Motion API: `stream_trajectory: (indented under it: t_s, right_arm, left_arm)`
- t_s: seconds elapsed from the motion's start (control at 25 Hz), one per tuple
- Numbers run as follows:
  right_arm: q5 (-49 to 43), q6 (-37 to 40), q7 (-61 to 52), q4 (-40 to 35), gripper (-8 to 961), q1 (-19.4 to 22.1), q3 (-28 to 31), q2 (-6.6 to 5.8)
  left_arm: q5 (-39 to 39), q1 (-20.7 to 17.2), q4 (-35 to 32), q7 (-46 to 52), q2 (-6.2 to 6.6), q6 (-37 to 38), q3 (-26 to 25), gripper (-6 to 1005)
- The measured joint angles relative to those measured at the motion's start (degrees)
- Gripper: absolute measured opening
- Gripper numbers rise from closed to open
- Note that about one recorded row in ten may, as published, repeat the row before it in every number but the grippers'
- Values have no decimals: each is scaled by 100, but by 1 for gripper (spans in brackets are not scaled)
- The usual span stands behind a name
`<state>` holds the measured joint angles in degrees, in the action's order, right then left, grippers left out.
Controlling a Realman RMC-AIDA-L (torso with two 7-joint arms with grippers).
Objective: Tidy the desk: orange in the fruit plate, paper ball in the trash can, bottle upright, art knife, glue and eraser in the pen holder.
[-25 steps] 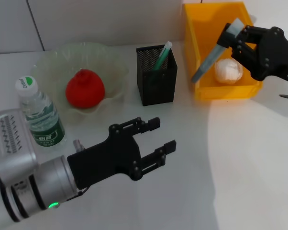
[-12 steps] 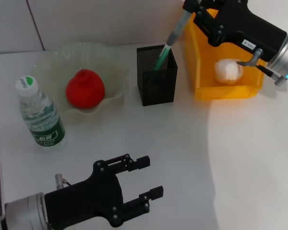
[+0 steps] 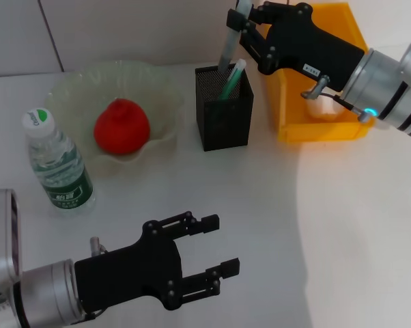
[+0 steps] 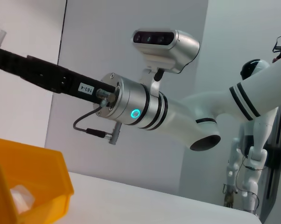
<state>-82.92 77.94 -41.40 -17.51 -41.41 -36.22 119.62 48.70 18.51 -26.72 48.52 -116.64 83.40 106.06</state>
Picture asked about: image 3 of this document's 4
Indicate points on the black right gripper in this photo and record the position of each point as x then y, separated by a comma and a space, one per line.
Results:
304, 44

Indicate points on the white paper ball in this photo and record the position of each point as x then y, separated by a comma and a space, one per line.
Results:
323, 107

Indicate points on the green utility knife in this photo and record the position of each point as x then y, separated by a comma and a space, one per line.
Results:
231, 80

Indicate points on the grey marker pen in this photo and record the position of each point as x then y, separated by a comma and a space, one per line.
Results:
229, 48

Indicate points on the yellow plastic bin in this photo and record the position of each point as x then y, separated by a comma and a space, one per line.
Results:
321, 131

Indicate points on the black mesh pen holder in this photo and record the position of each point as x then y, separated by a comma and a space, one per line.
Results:
226, 126

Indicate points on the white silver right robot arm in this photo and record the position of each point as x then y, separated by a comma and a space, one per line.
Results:
390, 82

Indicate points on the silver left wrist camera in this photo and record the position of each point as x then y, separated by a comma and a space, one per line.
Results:
2, 232

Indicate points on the clear green-label water bottle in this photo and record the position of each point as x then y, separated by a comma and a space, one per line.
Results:
62, 174

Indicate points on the green glass fruit plate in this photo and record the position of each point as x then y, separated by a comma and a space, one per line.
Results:
89, 82

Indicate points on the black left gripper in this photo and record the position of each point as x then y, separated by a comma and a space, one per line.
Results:
134, 273

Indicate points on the red-orange fruit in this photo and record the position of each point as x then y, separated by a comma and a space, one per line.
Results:
122, 128

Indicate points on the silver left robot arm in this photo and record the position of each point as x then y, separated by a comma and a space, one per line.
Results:
45, 294

